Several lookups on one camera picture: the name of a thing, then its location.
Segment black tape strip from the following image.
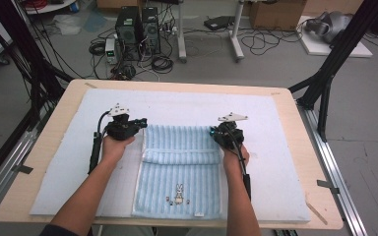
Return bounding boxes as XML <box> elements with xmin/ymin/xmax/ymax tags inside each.
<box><xmin>12</xmin><ymin>163</ymin><xmax>34</xmax><ymax>175</ymax></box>
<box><xmin>316</xmin><ymin>179</ymin><xmax>341</xmax><ymax>195</ymax></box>

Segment light blue striped towel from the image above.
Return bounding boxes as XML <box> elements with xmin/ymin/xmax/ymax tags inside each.
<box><xmin>131</xmin><ymin>124</ymin><xmax>224</xmax><ymax>220</ymax></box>

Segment clear plastic bag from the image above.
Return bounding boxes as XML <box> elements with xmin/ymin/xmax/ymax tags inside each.
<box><xmin>52</xmin><ymin>14</ymin><xmax>82</xmax><ymax>36</ymax></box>

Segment person's legs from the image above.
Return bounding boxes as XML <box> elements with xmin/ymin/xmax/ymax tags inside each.
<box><xmin>101</xmin><ymin>225</ymin><xmax>228</xmax><ymax>236</ymax></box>

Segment black computer tower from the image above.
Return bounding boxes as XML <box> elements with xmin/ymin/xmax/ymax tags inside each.
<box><xmin>141</xmin><ymin>6</ymin><xmax>161</xmax><ymax>55</ymax></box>
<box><xmin>115</xmin><ymin>5</ymin><xmax>142</xmax><ymax>62</ymax></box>

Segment white floor board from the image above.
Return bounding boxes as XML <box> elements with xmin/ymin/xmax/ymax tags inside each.
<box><xmin>296</xmin><ymin>15</ymin><xmax>374</xmax><ymax>59</ymax></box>

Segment large flat cardboard box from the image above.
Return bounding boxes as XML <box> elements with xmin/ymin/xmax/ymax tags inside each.
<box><xmin>96</xmin><ymin>0</ymin><xmax>146</xmax><ymax>10</ymax></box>

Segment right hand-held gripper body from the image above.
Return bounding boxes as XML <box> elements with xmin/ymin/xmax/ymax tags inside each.
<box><xmin>212</xmin><ymin>112</ymin><xmax>249</xmax><ymax>151</ymax></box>

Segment round white table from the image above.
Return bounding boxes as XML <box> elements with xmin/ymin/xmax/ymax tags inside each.
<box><xmin>24</xmin><ymin>0</ymin><xmax>79</xmax><ymax>16</ymax></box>

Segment aluminium rail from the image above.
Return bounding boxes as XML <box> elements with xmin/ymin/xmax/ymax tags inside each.
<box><xmin>296</xmin><ymin>99</ymin><xmax>370</xmax><ymax>236</ymax></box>
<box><xmin>0</xmin><ymin>106</ymin><xmax>53</xmax><ymax>224</ymax></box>

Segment teal sheet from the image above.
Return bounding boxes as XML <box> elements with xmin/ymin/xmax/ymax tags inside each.
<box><xmin>83</xmin><ymin>11</ymin><xmax>108</xmax><ymax>33</ymax></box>

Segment white power supply unit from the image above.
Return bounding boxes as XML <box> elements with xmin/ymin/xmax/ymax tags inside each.
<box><xmin>104</xmin><ymin>37</ymin><xmax>119</xmax><ymax>65</ymax></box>

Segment grey helmet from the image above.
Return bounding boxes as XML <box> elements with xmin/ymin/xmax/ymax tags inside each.
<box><xmin>304</xmin><ymin>11</ymin><xmax>353</xmax><ymax>43</ymax></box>

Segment loose black floor cables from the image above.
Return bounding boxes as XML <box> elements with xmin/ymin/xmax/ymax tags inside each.
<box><xmin>240</xmin><ymin>27</ymin><xmax>305</xmax><ymax>56</ymax></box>

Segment open cardboard box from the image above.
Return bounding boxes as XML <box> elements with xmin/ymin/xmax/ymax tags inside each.
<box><xmin>249</xmin><ymin>0</ymin><xmax>308</xmax><ymax>31</ymax></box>

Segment person's left hand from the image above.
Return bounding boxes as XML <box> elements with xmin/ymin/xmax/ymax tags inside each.
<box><xmin>100</xmin><ymin>134</ymin><xmax>136</xmax><ymax>165</ymax></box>

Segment white foam mat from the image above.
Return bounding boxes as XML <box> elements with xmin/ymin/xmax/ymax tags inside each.
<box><xmin>29</xmin><ymin>88</ymin><xmax>312</xmax><ymax>224</ymax></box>

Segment person's right hand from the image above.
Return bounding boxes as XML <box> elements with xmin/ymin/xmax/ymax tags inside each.
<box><xmin>221</xmin><ymin>144</ymin><xmax>251</xmax><ymax>172</ymax></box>

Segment person's dark sleeve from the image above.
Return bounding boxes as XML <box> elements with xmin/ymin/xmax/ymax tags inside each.
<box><xmin>38</xmin><ymin>223</ymin><xmax>81</xmax><ymax>236</ymax></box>

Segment black frame post with cables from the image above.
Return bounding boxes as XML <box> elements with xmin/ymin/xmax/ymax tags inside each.
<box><xmin>0</xmin><ymin>0</ymin><xmax>76</xmax><ymax>195</ymax></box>

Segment coiled black cable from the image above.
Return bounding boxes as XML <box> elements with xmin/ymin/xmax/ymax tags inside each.
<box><xmin>151</xmin><ymin>54</ymin><xmax>175</xmax><ymax>75</ymax></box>

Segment right hand-held gripper cable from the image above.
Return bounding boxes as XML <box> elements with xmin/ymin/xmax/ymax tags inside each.
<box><xmin>228</xmin><ymin>130</ymin><xmax>253</xmax><ymax>202</ymax></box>

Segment flat black device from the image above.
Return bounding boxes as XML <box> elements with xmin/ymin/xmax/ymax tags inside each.
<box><xmin>204</xmin><ymin>15</ymin><xmax>236</xmax><ymax>31</ymax></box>

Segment white-legged desk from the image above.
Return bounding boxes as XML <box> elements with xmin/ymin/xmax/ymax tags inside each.
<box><xmin>176</xmin><ymin>0</ymin><xmax>245</xmax><ymax>63</ymax></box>

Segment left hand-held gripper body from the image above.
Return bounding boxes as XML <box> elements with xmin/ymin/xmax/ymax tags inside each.
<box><xmin>103</xmin><ymin>102</ymin><xmax>138</xmax><ymax>142</ymax></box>

